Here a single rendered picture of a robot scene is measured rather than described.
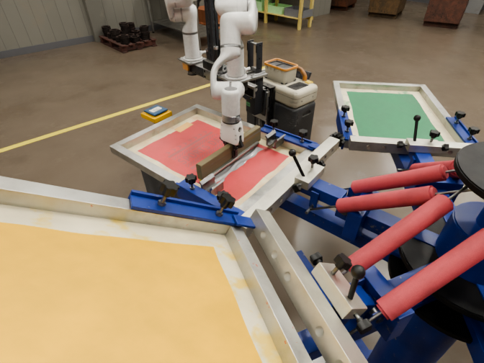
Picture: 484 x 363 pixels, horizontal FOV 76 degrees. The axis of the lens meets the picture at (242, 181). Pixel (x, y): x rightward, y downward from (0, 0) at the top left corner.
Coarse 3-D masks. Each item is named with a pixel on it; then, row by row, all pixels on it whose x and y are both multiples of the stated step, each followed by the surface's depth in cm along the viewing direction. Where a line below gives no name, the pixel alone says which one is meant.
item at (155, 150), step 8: (168, 136) 160; (152, 144) 154; (160, 144) 154; (168, 144) 154; (176, 144) 154; (144, 152) 148; (152, 152) 148; (160, 152) 148; (160, 160) 143; (168, 160) 143; (176, 168) 138; (184, 168) 138; (240, 168) 137; (232, 176) 133; (240, 176) 133; (248, 176) 132; (256, 176) 132; (224, 184) 129; (232, 184) 128; (240, 184) 128; (248, 184) 128; (232, 192) 125; (240, 192) 124
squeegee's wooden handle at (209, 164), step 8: (256, 128) 145; (248, 136) 141; (256, 136) 147; (232, 144) 134; (248, 144) 144; (216, 152) 130; (224, 152) 131; (240, 152) 141; (208, 160) 125; (216, 160) 129; (224, 160) 133; (200, 168) 123; (208, 168) 126; (216, 168) 131; (200, 176) 126
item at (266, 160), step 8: (192, 128) 166; (200, 128) 166; (208, 128) 166; (216, 128) 166; (176, 136) 160; (184, 136) 160; (192, 136) 160; (264, 152) 147; (272, 152) 147; (248, 160) 142; (256, 160) 142; (264, 160) 142; (272, 160) 142; (280, 160) 142; (248, 168) 137; (256, 168) 137; (264, 168) 137; (272, 168) 137
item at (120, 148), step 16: (192, 112) 176; (208, 112) 173; (160, 128) 162; (112, 144) 147; (128, 144) 150; (288, 144) 148; (128, 160) 140; (144, 160) 137; (160, 176) 129; (176, 176) 127; (256, 192) 119; (240, 208) 112
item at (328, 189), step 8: (320, 184) 114; (328, 184) 114; (304, 192) 117; (320, 192) 112; (328, 192) 110; (336, 192) 110; (344, 192) 110; (320, 200) 114; (328, 200) 111; (336, 200) 109
